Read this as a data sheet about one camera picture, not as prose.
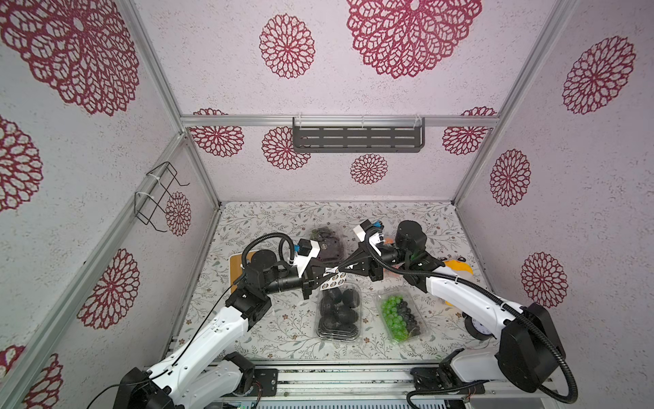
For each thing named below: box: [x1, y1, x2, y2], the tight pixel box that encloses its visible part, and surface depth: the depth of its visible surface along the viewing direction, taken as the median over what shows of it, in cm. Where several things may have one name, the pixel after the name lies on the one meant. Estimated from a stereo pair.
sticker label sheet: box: [320, 271, 348, 291], surface depth 70 cm
